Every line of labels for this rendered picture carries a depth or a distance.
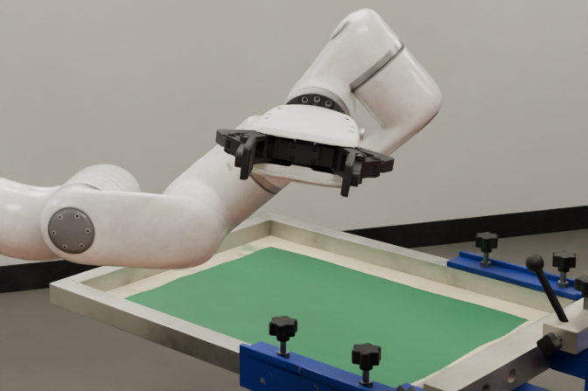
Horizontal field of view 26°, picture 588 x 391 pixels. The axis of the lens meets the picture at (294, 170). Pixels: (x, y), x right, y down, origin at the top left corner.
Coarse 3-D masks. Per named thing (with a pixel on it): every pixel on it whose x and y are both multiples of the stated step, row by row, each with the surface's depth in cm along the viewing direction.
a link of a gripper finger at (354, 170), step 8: (352, 152) 116; (352, 160) 113; (368, 160) 117; (376, 160) 117; (352, 168) 112; (360, 168) 115; (368, 168) 117; (344, 176) 112; (352, 176) 113; (360, 176) 117; (368, 176) 117; (376, 176) 118; (344, 184) 113; (352, 184) 113; (344, 192) 113
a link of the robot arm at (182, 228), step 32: (224, 160) 137; (64, 192) 134; (96, 192) 134; (128, 192) 133; (192, 192) 135; (224, 192) 137; (256, 192) 137; (64, 224) 134; (96, 224) 133; (128, 224) 133; (160, 224) 132; (192, 224) 132; (224, 224) 136; (64, 256) 135; (96, 256) 134; (128, 256) 134; (160, 256) 134; (192, 256) 134
